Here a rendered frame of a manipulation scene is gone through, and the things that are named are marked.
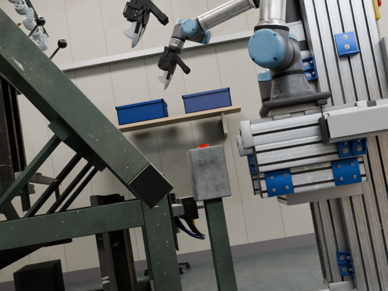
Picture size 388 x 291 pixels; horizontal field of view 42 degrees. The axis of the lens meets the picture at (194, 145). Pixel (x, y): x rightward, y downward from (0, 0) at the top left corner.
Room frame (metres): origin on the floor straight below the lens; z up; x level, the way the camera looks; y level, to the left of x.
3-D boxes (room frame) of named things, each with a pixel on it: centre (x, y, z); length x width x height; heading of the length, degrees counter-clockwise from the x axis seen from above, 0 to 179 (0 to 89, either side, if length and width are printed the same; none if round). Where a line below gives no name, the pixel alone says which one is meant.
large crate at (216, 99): (5.17, -0.21, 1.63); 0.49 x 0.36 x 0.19; 87
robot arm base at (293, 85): (1.75, -0.37, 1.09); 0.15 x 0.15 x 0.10
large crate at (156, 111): (5.21, 0.47, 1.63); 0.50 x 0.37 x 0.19; 87
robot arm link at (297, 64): (1.75, -0.36, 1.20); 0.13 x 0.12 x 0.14; 152
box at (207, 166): (1.80, -0.03, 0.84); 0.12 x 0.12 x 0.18; 8
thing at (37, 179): (3.17, 0.97, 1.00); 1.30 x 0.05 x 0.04; 8
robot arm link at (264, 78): (2.25, -0.39, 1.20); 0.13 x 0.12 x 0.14; 164
